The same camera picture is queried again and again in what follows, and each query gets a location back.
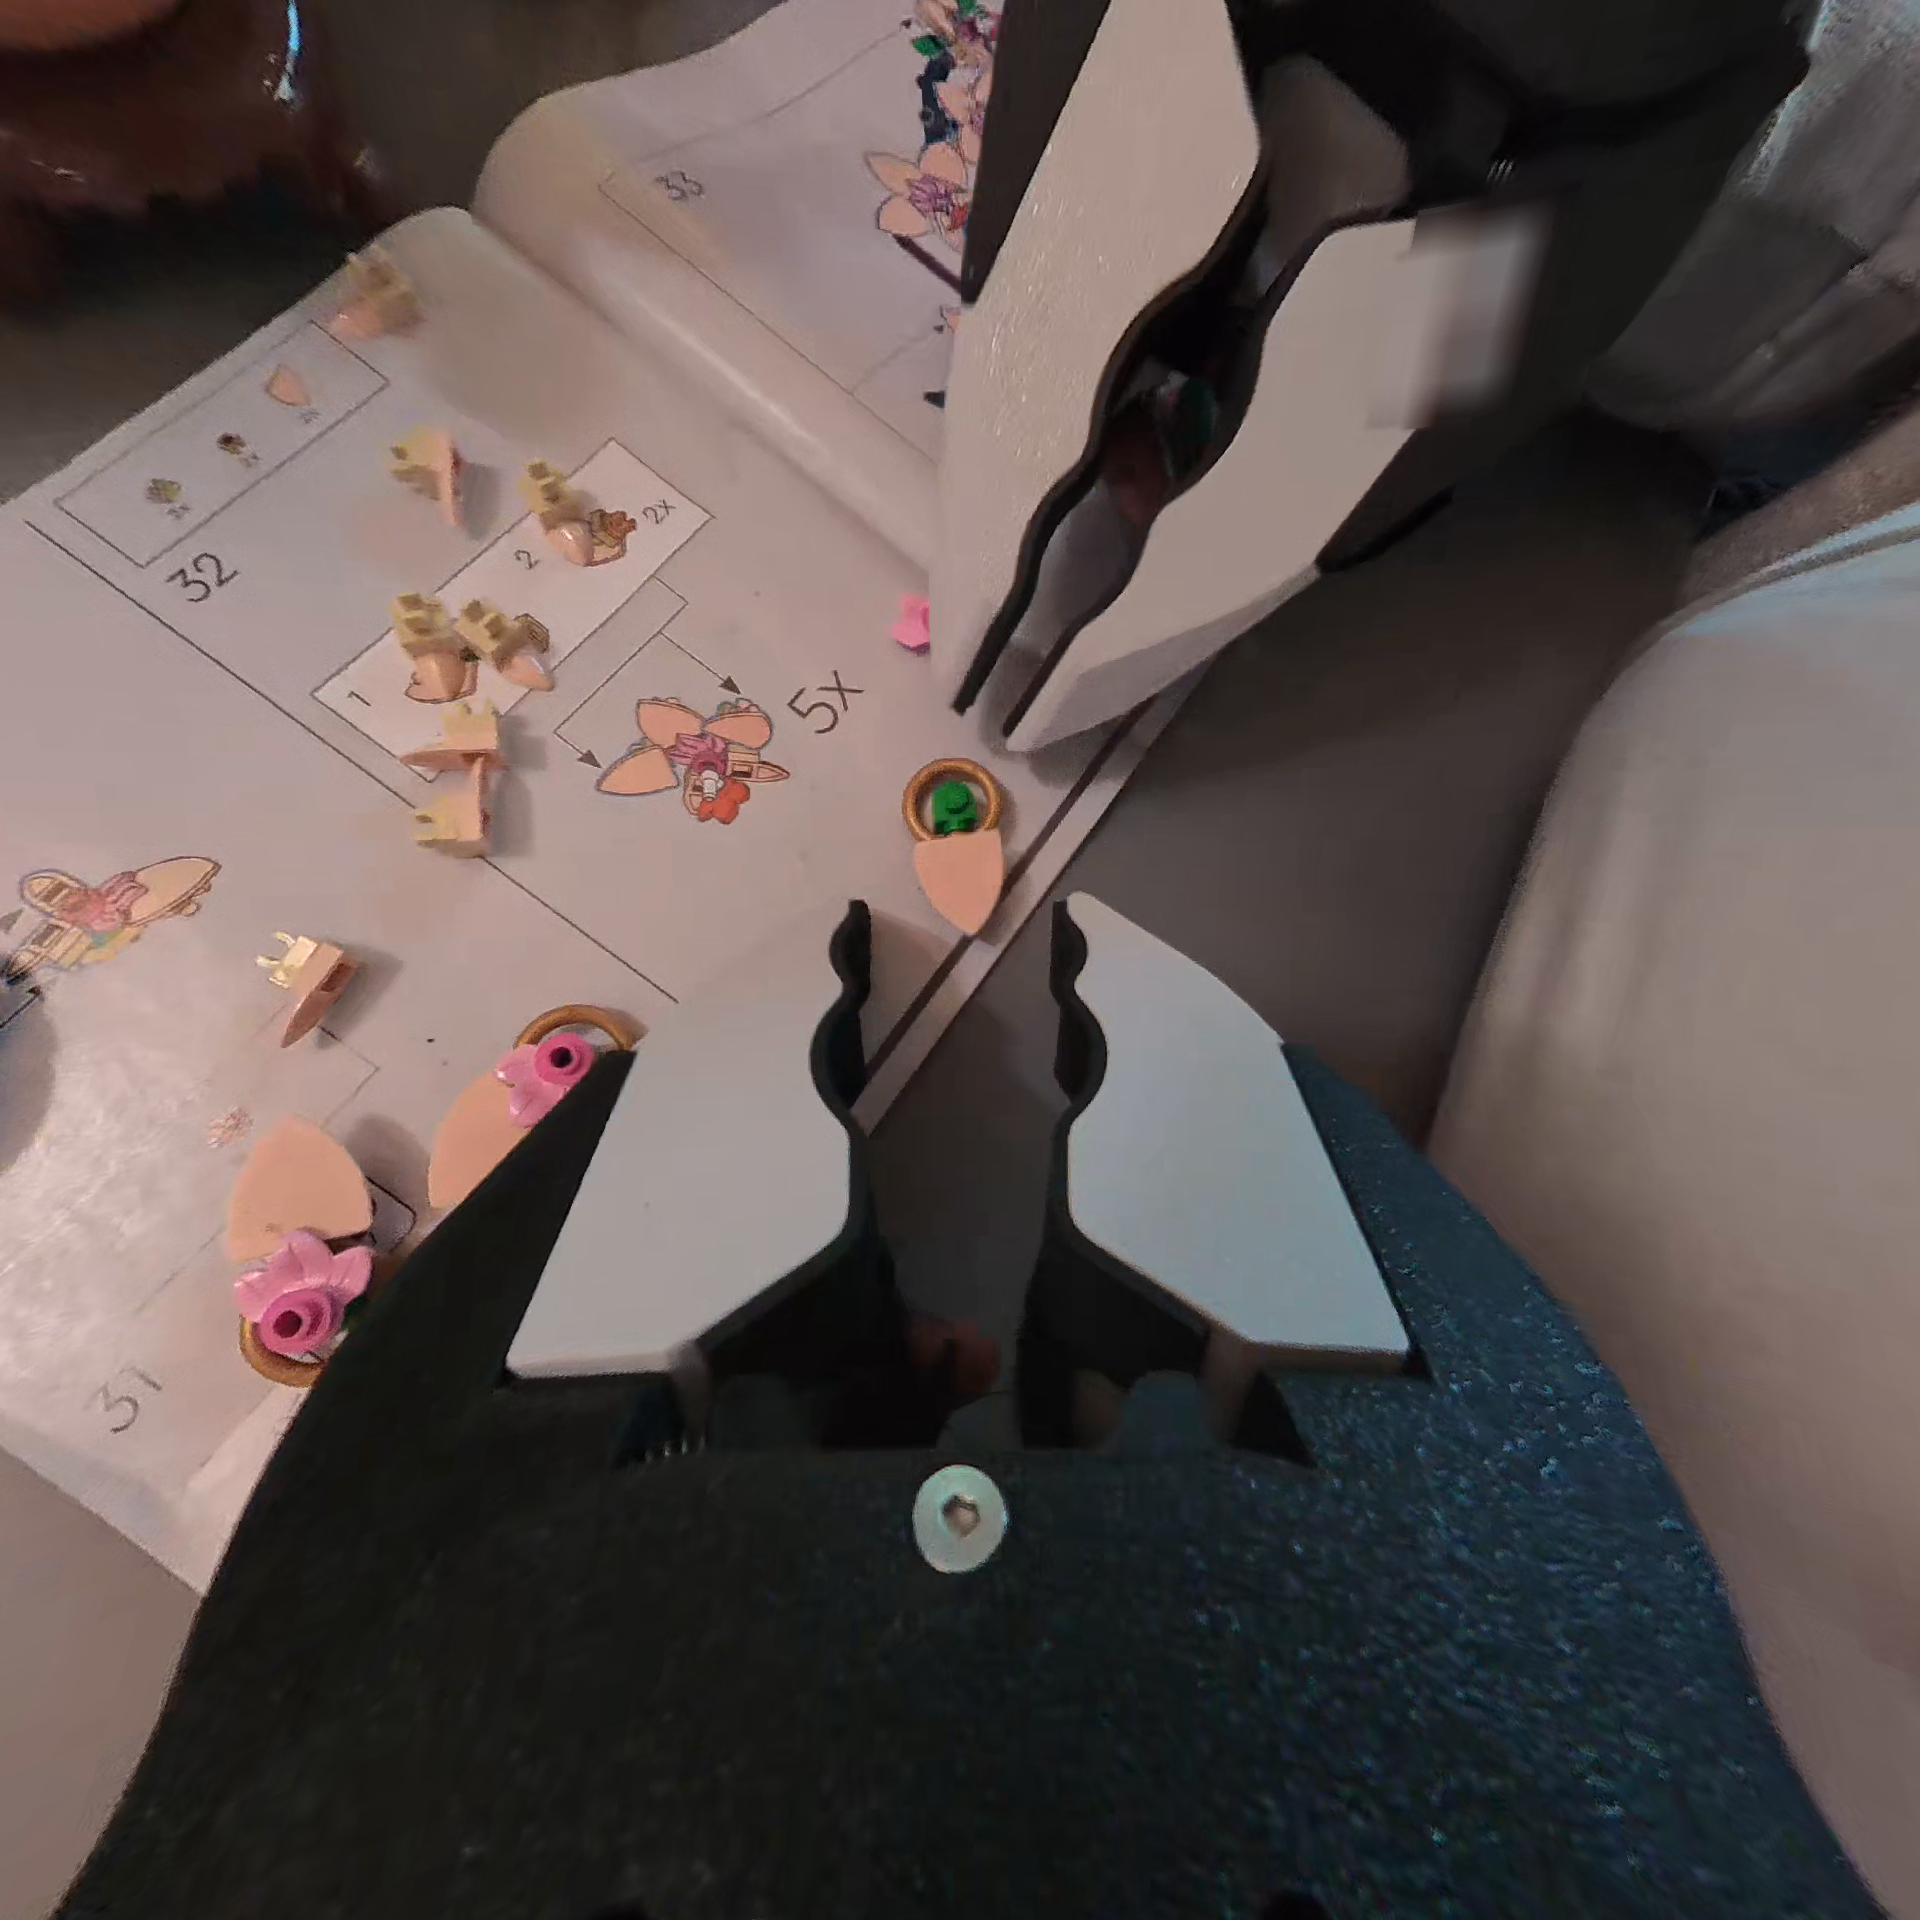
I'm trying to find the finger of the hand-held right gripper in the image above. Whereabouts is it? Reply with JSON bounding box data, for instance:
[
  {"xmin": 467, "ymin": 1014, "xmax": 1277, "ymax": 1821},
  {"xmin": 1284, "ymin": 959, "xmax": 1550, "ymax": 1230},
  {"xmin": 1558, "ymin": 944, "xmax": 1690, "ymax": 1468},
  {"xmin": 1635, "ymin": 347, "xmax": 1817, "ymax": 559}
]
[
  {"xmin": 930, "ymin": 0, "xmax": 1265, "ymax": 714},
  {"xmin": 995, "ymin": 218, "xmax": 1454, "ymax": 751}
]

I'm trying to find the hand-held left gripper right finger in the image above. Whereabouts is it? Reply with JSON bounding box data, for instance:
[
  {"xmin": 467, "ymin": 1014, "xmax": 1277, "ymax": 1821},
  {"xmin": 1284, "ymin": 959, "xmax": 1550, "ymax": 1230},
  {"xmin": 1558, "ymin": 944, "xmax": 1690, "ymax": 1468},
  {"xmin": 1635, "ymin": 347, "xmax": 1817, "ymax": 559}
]
[{"xmin": 1035, "ymin": 892, "xmax": 1416, "ymax": 1379}]

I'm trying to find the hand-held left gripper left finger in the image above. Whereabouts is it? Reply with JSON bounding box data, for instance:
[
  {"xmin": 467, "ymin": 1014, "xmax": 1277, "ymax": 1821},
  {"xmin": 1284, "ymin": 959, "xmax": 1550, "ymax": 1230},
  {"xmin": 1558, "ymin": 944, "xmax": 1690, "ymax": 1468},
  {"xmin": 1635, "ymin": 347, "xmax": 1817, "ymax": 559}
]
[{"xmin": 508, "ymin": 896, "xmax": 904, "ymax": 1379}]

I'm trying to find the grey desk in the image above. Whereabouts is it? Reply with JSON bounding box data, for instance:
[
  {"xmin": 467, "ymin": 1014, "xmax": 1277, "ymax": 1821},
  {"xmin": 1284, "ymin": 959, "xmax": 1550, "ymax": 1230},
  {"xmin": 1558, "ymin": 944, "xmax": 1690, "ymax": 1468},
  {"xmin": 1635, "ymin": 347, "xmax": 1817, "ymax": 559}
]
[{"xmin": 0, "ymin": 0, "xmax": 1728, "ymax": 1920}]

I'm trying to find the tan petal with pink flower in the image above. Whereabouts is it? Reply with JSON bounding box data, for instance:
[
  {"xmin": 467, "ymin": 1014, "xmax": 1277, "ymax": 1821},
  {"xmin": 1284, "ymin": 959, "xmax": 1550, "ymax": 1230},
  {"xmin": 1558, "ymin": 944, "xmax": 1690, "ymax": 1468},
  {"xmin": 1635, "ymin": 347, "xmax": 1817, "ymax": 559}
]
[
  {"xmin": 220, "ymin": 1112, "xmax": 377, "ymax": 1392},
  {"xmin": 427, "ymin": 1002, "xmax": 646, "ymax": 1215}
]

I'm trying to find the group of tan clip petals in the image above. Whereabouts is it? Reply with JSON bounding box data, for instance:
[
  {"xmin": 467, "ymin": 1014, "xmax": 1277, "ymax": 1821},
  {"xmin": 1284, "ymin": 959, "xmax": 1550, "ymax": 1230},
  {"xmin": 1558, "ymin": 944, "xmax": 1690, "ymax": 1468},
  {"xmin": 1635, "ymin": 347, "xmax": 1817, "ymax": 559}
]
[{"xmin": 259, "ymin": 245, "xmax": 636, "ymax": 1052}]

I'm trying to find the person's beige clothing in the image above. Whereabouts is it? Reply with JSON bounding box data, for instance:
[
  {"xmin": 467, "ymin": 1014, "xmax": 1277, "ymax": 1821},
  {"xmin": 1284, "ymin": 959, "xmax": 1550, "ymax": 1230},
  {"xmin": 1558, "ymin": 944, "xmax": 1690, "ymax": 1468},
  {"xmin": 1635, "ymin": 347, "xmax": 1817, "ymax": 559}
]
[{"xmin": 1418, "ymin": 404, "xmax": 1920, "ymax": 1920}]

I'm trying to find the white instruction booklet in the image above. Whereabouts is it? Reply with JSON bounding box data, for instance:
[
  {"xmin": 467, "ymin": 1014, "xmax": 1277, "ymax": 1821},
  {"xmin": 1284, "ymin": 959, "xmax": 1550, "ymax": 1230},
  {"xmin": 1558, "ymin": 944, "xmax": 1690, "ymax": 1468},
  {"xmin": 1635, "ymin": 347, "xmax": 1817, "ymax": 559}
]
[{"xmin": 0, "ymin": 0, "xmax": 1187, "ymax": 1596}]

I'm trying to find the brown vase stand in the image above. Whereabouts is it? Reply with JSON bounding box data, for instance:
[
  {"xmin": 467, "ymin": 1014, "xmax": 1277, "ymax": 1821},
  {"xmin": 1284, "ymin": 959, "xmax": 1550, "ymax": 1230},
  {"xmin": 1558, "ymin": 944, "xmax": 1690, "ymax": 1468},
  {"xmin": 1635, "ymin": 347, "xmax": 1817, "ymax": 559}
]
[{"xmin": 0, "ymin": 0, "xmax": 396, "ymax": 308}]

